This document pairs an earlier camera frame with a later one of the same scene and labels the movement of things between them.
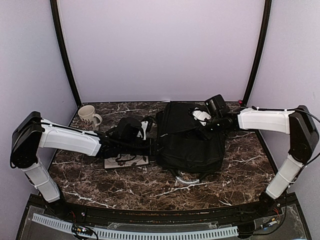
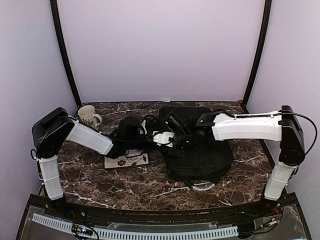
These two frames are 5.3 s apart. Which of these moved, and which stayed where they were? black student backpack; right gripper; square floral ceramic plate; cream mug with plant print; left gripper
Moved: left gripper; black student backpack; right gripper
Stayed: cream mug with plant print; square floral ceramic plate
